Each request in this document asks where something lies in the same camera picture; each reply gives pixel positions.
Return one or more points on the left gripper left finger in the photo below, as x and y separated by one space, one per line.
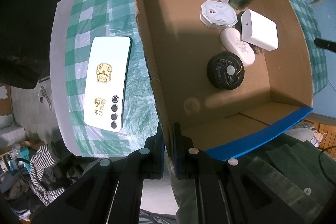
154 160

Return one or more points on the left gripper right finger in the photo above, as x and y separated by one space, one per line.
188 160

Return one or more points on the black round fan gadget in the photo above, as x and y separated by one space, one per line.
225 71

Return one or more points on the blue cardboard box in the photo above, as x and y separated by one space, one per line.
276 93

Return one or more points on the white oval earbuds case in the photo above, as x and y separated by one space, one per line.
231 40

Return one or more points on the white charger with port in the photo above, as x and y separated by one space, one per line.
258 30

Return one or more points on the white smartphone gold sticker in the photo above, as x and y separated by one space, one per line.
105 82

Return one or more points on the striped cloth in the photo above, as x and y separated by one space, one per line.
44 184

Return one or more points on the white octagonal floss box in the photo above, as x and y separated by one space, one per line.
217 15

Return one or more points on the green checkered tablecloth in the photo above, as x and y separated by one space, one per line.
88 20

